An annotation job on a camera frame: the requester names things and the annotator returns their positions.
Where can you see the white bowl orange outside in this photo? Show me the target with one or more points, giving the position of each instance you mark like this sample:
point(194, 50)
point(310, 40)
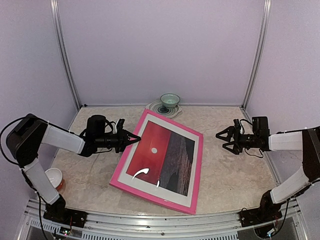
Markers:
point(56, 178)

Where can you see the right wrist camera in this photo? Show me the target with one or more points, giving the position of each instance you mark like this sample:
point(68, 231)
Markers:
point(238, 126)

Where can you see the right aluminium corner post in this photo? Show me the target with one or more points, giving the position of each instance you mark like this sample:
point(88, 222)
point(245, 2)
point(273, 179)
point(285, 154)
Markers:
point(258, 53)

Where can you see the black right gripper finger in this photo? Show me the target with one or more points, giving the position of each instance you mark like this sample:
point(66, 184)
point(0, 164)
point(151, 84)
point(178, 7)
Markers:
point(226, 134)
point(231, 147)

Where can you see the white photo mat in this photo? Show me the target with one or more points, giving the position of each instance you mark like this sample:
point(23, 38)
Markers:
point(140, 122)

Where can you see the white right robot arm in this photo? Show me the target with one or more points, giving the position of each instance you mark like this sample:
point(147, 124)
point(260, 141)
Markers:
point(303, 143)

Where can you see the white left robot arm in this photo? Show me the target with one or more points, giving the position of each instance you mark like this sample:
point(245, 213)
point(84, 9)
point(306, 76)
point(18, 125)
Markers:
point(30, 132)

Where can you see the aluminium corner post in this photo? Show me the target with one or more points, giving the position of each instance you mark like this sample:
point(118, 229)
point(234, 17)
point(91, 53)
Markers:
point(258, 53)
point(63, 53)

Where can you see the left aluminium corner post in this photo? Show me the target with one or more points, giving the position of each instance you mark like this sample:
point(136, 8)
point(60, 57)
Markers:
point(63, 53)

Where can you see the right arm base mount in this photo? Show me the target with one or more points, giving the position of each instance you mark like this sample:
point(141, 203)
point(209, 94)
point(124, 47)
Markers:
point(260, 215)

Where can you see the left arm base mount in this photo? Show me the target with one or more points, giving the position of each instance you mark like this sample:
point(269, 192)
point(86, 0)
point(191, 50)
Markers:
point(66, 216)

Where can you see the wooden picture frame red edge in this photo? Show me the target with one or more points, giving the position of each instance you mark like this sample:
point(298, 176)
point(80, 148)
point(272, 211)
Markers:
point(197, 175)

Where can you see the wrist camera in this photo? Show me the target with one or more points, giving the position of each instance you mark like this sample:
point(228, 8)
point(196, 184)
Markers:
point(119, 126)
point(238, 126)

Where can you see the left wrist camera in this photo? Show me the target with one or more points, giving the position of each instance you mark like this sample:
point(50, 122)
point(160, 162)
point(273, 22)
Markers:
point(119, 126)

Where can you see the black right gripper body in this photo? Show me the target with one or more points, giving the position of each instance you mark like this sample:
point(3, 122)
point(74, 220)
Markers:
point(241, 142)

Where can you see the green ceramic bowl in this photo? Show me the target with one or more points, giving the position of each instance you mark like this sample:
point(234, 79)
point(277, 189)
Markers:
point(170, 100)

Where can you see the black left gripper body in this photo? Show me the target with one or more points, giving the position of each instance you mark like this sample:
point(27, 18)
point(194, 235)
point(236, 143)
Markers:
point(116, 141)

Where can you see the white plate green rings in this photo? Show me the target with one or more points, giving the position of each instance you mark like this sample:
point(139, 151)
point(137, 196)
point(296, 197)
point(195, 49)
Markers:
point(157, 108)

